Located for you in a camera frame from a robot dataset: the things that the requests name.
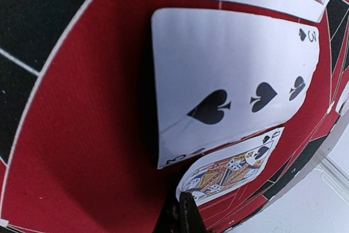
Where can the three of spades card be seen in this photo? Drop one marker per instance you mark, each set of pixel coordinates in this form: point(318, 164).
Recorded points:
point(221, 76)

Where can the round red black poker mat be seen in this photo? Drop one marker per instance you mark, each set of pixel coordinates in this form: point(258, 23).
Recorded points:
point(77, 121)

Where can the queen of spades card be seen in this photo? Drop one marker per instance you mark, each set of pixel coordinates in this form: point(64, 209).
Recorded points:
point(226, 170)

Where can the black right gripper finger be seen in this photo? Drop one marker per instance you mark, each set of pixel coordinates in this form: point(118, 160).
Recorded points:
point(180, 216)

